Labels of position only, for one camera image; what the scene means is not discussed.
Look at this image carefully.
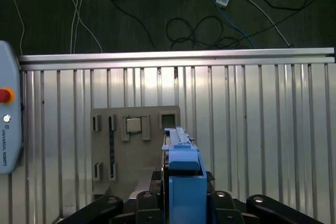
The dark RAM stick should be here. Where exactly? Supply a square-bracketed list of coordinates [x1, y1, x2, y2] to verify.
[108, 115, 117, 180]

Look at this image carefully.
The grey parts rack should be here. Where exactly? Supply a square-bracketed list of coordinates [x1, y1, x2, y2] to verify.
[90, 105, 182, 201]

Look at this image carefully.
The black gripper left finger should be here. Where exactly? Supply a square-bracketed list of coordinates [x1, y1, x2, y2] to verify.
[54, 190, 162, 224]

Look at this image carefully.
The coiled black floor cable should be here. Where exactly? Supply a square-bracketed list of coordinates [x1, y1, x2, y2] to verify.
[166, 15, 248, 49]

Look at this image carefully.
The blue floor cable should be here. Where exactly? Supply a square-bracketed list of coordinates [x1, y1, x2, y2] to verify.
[198, 0, 257, 49]

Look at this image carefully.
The silver CPU chip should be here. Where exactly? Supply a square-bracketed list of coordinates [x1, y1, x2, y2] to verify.
[125, 115, 143, 133]

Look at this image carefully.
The pale blue teach pendant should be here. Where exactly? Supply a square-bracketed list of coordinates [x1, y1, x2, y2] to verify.
[0, 40, 25, 175]

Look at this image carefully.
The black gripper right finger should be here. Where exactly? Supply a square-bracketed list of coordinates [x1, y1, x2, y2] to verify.
[208, 189, 319, 224]

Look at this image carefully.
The white thin cable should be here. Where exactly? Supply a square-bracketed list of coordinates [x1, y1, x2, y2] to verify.
[54, 0, 103, 54]
[233, 0, 294, 48]
[12, 0, 26, 52]

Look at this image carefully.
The hard disk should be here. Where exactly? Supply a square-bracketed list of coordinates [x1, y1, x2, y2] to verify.
[160, 126, 214, 224]

